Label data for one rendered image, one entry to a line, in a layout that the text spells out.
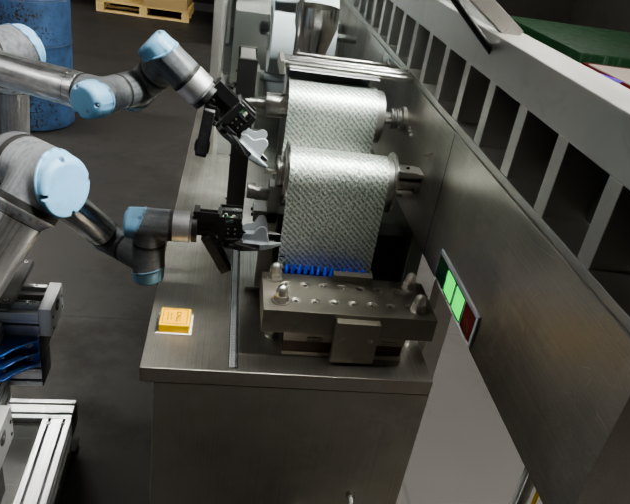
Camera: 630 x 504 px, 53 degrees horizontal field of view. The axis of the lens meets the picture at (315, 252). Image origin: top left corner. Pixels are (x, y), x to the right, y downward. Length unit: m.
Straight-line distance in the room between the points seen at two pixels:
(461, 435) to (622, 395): 1.99
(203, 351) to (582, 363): 0.87
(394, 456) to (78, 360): 1.62
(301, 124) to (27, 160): 0.71
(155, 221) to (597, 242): 0.97
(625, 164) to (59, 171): 0.91
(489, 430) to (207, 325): 1.61
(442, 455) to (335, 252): 1.31
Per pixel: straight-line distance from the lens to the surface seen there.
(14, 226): 1.26
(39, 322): 1.87
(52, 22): 5.12
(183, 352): 1.47
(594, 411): 0.88
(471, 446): 2.76
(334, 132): 1.69
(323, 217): 1.51
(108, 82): 1.38
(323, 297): 1.47
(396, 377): 1.50
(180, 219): 1.50
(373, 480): 1.72
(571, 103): 0.99
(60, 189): 1.24
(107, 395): 2.71
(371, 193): 1.50
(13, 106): 1.75
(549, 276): 0.98
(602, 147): 0.91
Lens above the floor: 1.82
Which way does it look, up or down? 29 degrees down
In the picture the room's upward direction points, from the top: 9 degrees clockwise
